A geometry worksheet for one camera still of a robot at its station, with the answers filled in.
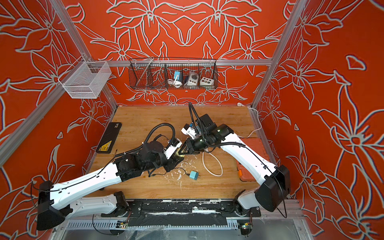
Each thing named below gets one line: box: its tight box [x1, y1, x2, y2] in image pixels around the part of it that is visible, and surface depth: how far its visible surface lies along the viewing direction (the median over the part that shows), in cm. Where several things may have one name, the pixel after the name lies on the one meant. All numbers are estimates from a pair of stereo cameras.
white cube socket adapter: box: [199, 77, 214, 86], surface depth 96 cm
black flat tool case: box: [95, 122, 122, 154], surface depth 102 cm
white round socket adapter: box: [187, 71, 199, 86], surface depth 93 cm
